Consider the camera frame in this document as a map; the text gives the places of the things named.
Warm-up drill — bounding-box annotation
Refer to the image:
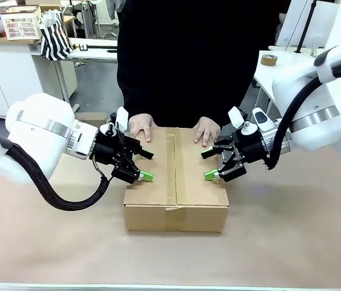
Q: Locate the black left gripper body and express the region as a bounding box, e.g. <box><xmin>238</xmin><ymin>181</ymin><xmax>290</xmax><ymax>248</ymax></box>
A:
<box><xmin>93</xmin><ymin>131</ymin><xmax>129</xmax><ymax>171</ymax></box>

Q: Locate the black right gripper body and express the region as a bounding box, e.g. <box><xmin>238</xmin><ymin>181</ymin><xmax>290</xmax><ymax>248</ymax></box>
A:
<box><xmin>233</xmin><ymin>128</ymin><xmax>271</xmax><ymax>167</ymax></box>

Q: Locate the brown cardboard box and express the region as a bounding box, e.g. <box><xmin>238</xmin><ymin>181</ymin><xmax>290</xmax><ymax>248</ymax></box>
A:
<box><xmin>122</xmin><ymin>126</ymin><xmax>230</xmax><ymax>234</ymax></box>

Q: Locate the person's right hand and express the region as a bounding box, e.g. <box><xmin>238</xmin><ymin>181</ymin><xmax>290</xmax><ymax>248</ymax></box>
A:
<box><xmin>128</xmin><ymin>113</ymin><xmax>159</xmax><ymax>144</ymax></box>

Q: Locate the person's left hand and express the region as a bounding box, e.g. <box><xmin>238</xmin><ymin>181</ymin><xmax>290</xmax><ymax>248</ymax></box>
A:
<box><xmin>193</xmin><ymin>116</ymin><xmax>221</xmax><ymax>149</ymax></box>

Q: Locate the white side desk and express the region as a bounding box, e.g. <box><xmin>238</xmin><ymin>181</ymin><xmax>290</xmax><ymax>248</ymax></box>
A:
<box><xmin>252</xmin><ymin>45</ymin><xmax>325</xmax><ymax>118</ymax></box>

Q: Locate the brown tape roll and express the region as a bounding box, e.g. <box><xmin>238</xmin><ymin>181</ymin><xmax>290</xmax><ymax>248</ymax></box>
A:
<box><xmin>260</xmin><ymin>54</ymin><xmax>278</xmax><ymax>66</ymax></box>

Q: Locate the person in black sweater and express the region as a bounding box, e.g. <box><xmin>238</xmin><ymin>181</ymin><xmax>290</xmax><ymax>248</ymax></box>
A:
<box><xmin>116</xmin><ymin>0</ymin><xmax>293</xmax><ymax>129</ymax></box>

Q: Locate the white background table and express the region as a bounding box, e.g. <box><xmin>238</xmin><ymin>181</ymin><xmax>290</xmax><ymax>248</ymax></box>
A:
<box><xmin>66</xmin><ymin>37</ymin><xmax>119</xmax><ymax>63</ymax></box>

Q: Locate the long black tripod pole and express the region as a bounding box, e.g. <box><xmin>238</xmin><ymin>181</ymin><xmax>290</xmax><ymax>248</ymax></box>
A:
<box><xmin>74</xmin><ymin>44</ymin><xmax>119</xmax><ymax>53</ymax></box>

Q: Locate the black white striped bag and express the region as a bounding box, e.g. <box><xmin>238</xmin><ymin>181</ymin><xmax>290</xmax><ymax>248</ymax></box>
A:
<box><xmin>39</xmin><ymin>10</ymin><xmax>74</xmax><ymax>62</ymax></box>

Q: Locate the white board panel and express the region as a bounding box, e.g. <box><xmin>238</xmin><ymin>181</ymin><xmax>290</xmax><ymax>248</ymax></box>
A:
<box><xmin>274</xmin><ymin>0</ymin><xmax>341</xmax><ymax>50</ymax></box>

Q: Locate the black light stand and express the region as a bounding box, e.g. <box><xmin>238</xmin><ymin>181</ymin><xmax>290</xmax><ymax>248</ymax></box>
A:
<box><xmin>296</xmin><ymin>0</ymin><xmax>319</xmax><ymax>54</ymax></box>

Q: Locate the white plastic basket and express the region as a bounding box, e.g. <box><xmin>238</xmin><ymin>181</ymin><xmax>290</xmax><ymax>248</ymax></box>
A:
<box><xmin>0</xmin><ymin>5</ymin><xmax>42</xmax><ymax>41</ymax></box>

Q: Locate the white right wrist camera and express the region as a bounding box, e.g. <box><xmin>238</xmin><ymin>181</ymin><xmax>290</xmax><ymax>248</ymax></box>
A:
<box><xmin>228</xmin><ymin>105</ymin><xmax>257</xmax><ymax>136</ymax></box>

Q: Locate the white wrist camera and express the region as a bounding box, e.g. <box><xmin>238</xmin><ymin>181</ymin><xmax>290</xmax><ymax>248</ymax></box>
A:
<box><xmin>99</xmin><ymin>105</ymin><xmax>129</xmax><ymax>138</ymax></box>
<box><xmin>228</xmin><ymin>105</ymin><xmax>257</xmax><ymax>136</ymax></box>

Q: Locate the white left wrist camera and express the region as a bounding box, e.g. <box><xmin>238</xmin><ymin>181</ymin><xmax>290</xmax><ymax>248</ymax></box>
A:
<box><xmin>99</xmin><ymin>105</ymin><xmax>129</xmax><ymax>138</ymax></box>

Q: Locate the right arm's black cable hose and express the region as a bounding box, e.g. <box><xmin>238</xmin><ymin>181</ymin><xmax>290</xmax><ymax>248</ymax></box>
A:
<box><xmin>263</xmin><ymin>60</ymin><xmax>341</xmax><ymax>172</ymax></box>

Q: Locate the arm's black cable hose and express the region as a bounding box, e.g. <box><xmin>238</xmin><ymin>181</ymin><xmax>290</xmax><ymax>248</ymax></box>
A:
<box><xmin>0</xmin><ymin>129</ymin><xmax>114</xmax><ymax>212</ymax></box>
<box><xmin>263</xmin><ymin>60</ymin><xmax>341</xmax><ymax>172</ymax></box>

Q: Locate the left arm's black cable hose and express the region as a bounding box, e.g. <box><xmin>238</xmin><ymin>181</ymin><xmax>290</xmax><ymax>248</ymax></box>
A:
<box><xmin>0</xmin><ymin>129</ymin><xmax>114</xmax><ymax>212</ymax></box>

